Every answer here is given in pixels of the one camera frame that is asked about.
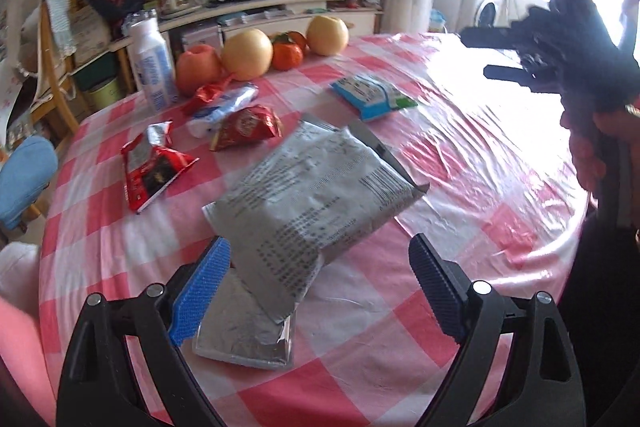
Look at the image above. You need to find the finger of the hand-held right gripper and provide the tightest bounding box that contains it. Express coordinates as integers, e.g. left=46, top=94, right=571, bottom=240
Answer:
left=483, top=64, right=537, bottom=84
left=459, top=26, right=532, bottom=51

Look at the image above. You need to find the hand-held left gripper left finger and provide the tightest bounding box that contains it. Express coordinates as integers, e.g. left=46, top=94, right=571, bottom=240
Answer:
left=56, top=236, right=232, bottom=427

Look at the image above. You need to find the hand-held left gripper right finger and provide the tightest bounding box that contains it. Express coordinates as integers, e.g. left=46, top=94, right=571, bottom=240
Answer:
left=407, top=233, right=585, bottom=427

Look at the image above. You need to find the silver foil packet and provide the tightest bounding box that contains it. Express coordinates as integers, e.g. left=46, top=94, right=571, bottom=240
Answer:
left=192, top=272, right=301, bottom=370

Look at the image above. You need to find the red and black snack packet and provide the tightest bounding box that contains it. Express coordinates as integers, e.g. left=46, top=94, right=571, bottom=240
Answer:
left=120, top=122, right=200, bottom=214

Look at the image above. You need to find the blue and white packet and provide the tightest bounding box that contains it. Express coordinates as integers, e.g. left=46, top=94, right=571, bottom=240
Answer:
left=330, top=74, right=418, bottom=122

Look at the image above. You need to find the large silver snack bag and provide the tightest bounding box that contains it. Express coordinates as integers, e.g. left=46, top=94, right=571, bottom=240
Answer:
left=202, top=114, right=432, bottom=324

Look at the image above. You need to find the small red snack packet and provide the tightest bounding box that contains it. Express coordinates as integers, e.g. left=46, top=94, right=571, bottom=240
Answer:
left=210, top=104, right=283, bottom=152

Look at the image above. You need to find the white and blue wrapper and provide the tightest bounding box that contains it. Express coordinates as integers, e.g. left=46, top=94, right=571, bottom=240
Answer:
left=187, top=83, right=260, bottom=138

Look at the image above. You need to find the pink plastic bin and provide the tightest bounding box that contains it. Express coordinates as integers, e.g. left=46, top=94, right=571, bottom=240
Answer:
left=0, top=294, right=56, bottom=427

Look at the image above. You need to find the red wrapper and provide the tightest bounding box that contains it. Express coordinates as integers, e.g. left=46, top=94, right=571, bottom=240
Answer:
left=182, top=76, right=236, bottom=115

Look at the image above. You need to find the person's right hand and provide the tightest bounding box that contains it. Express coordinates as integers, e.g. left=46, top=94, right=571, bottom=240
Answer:
left=559, top=91, right=640, bottom=204

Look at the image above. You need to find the white washing machine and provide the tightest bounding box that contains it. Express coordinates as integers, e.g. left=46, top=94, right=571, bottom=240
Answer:
left=472, top=0, right=526, bottom=30

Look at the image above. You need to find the red checkered tablecloth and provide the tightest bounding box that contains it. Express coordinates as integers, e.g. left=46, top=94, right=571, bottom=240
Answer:
left=37, top=32, right=596, bottom=427

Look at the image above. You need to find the blue cushioned stool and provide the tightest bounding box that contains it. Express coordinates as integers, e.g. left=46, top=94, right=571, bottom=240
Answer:
left=0, top=136, right=60, bottom=228

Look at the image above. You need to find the red apple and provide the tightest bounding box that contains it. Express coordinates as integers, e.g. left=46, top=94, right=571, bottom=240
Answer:
left=175, top=45, right=223, bottom=96

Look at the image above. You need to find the green waste bin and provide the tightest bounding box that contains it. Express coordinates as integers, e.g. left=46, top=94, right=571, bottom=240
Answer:
left=75, top=74, right=126, bottom=112

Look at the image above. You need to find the white plastic bottle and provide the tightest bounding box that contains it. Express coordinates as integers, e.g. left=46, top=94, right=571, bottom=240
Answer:
left=122, top=9, right=178, bottom=110

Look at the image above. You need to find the wooden chair with lace cover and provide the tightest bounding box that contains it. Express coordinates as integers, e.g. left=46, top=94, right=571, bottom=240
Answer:
left=15, top=0, right=101, bottom=142

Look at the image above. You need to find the white sack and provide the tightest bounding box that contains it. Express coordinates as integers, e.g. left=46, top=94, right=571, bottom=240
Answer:
left=67, top=4, right=113, bottom=52

